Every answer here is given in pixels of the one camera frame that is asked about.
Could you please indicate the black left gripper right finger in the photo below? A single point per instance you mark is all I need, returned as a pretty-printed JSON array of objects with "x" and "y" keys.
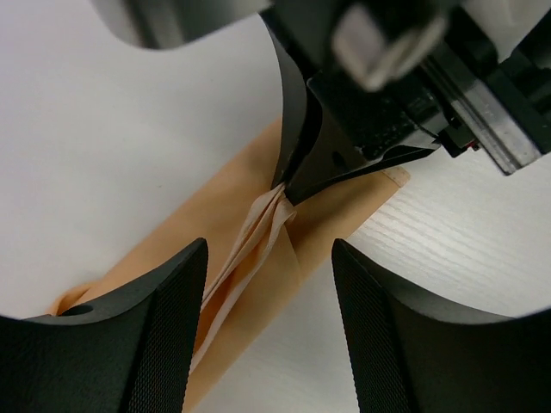
[{"x": 412, "y": 350}]

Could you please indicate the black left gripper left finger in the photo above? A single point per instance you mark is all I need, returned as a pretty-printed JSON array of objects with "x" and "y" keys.
[{"x": 126, "y": 351}]

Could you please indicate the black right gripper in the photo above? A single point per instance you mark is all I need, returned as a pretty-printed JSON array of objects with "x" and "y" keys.
[{"x": 426, "y": 74}]

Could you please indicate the peach cloth napkin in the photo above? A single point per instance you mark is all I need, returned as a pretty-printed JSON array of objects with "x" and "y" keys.
[{"x": 261, "y": 249}]

